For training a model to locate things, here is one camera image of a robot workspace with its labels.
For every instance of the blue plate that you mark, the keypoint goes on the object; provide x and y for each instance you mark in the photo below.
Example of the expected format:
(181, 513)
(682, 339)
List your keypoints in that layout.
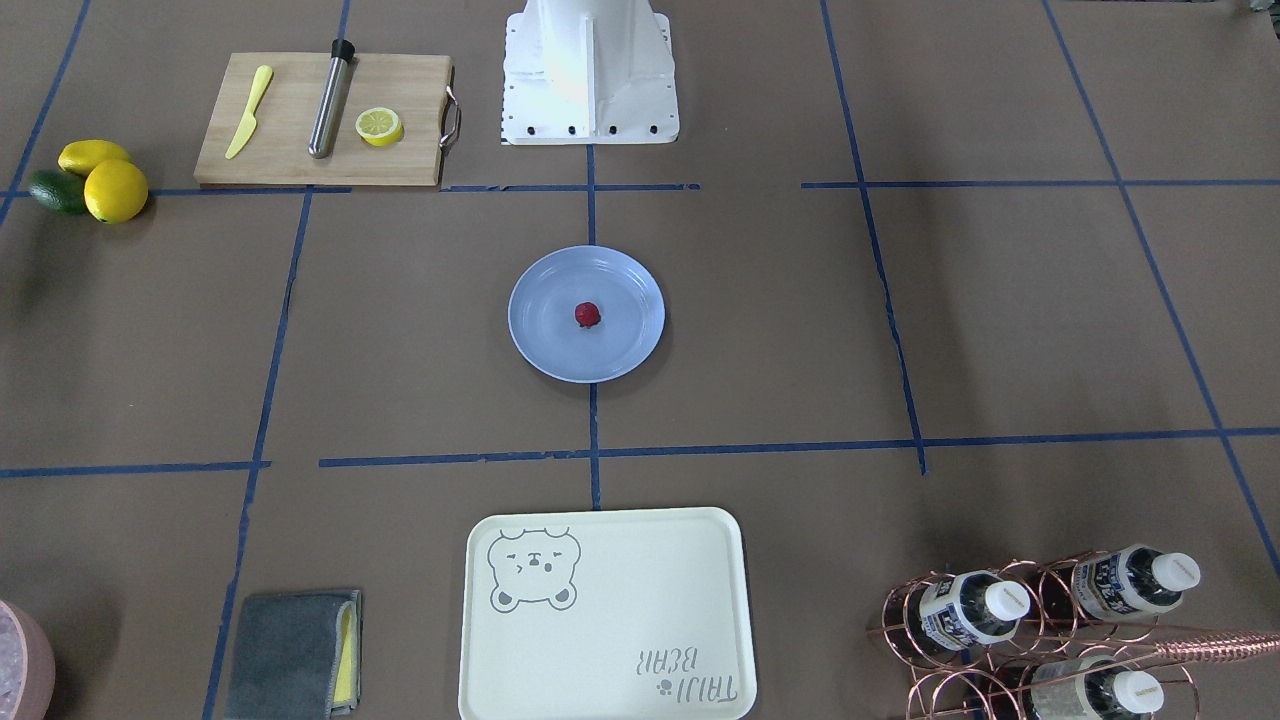
(540, 314)

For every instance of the red strawberry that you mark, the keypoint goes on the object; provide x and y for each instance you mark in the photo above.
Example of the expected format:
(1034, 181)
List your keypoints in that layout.
(587, 315)

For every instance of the cream bear tray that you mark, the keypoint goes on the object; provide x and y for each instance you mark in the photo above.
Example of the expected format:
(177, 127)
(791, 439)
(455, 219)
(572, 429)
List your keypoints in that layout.
(624, 614)

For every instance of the lemon half slice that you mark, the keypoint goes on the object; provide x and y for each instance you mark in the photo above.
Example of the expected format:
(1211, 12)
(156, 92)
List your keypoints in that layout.
(379, 127)

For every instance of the dark bottle white cap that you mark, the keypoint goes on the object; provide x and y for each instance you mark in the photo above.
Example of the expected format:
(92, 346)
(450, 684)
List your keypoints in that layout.
(957, 614)

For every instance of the wooden cutting board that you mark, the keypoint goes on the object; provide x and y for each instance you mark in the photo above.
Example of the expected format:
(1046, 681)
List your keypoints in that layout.
(415, 86)

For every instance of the grey folded cloth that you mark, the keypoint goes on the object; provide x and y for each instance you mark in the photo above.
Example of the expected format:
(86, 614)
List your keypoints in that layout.
(297, 656)

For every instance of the yellow plastic knife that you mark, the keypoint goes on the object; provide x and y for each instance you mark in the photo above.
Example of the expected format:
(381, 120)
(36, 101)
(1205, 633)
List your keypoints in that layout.
(248, 122)

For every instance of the yellow lemon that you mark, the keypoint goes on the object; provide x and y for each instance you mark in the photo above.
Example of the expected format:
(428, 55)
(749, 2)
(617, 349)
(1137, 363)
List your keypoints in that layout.
(82, 156)
(116, 191)

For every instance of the green lime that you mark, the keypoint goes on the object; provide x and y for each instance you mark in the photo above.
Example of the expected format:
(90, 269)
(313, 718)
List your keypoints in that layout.
(58, 190)

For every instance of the pink bowl of ice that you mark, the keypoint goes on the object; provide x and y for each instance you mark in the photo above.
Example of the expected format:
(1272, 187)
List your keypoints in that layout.
(28, 668)

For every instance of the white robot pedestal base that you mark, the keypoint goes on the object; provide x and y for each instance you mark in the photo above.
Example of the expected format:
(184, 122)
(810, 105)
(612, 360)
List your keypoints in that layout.
(588, 73)

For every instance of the copper wire bottle rack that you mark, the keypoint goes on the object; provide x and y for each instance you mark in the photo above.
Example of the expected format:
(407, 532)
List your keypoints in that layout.
(987, 682)

